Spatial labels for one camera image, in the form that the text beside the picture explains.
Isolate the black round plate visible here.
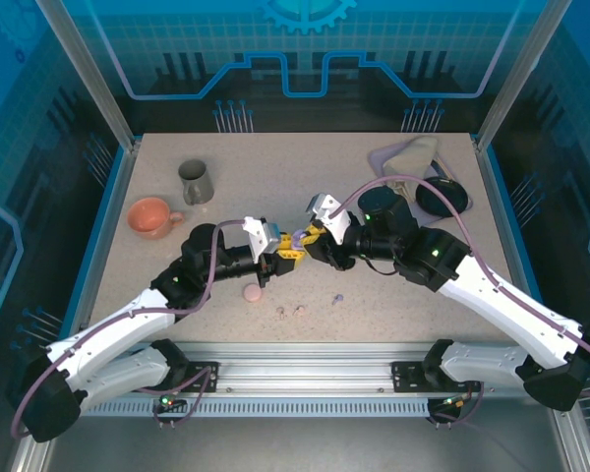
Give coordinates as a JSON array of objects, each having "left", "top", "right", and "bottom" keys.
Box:
[{"left": 415, "top": 176, "right": 473, "bottom": 217}]

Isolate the grey mug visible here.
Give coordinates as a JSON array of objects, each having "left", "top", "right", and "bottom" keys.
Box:
[{"left": 177, "top": 159, "right": 215, "bottom": 207}]

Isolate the purple tray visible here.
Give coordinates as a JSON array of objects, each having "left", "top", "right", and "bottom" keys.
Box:
[{"left": 367, "top": 140, "right": 475, "bottom": 227}]

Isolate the beige folded cloth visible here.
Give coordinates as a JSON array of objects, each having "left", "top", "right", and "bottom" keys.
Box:
[{"left": 382, "top": 136, "right": 440, "bottom": 198}]

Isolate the orange cup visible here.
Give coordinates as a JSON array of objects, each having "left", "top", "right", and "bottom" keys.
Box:
[{"left": 127, "top": 197, "right": 186, "bottom": 241}]

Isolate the blue table side trim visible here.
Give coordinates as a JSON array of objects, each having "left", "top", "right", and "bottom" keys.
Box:
[{"left": 53, "top": 147, "right": 129, "bottom": 355}]

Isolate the small LED controller board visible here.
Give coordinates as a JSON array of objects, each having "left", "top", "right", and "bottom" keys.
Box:
[
  {"left": 157, "top": 390, "right": 187, "bottom": 412},
  {"left": 440, "top": 392, "right": 473, "bottom": 412}
]

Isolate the left black mount plate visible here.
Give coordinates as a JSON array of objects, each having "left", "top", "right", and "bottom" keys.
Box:
[{"left": 130, "top": 361, "right": 221, "bottom": 394}]

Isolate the black mount plate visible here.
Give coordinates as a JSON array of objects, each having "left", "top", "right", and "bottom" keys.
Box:
[
  {"left": 130, "top": 361, "right": 221, "bottom": 394},
  {"left": 390, "top": 361, "right": 483, "bottom": 394}
]

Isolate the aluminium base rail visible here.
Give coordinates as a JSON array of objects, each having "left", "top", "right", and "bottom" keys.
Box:
[{"left": 105, "top": 341, "right": 571, "bottom": 400}]

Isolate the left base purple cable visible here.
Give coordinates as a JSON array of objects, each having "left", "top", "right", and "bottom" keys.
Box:
[{"left": 149, "top": 361, "right": 215, "bottom": 430}]

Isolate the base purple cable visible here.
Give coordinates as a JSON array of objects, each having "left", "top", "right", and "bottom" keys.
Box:
[
  {"left": 149, "top": 361, "right": 215, "bottom": 430},
  {"left": 425, "top": 378, "right": 491, "bottom": 430}
]

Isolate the right black mount plate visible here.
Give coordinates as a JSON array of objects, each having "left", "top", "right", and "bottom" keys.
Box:
[{"left": 390, "top": 361, "right": 483, "bottom": 394}]

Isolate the slotted grey cable duct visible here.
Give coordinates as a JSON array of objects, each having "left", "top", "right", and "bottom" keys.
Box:
[{"left": 78, "top": 397, "right": 434, "bottom": 419}]

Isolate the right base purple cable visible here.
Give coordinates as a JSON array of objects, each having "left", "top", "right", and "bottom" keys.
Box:
[{"left": 425, "top": 378, "right": 491, "bottom": 430}]

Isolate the aluminium frame post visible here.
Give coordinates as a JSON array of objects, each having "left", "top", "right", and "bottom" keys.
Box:
[
  {"left": 33, "top": 0, "right": 142, "bottom": 151},
  {"left": 474, "top": 0, "right": 574, "bottom": 151}
]

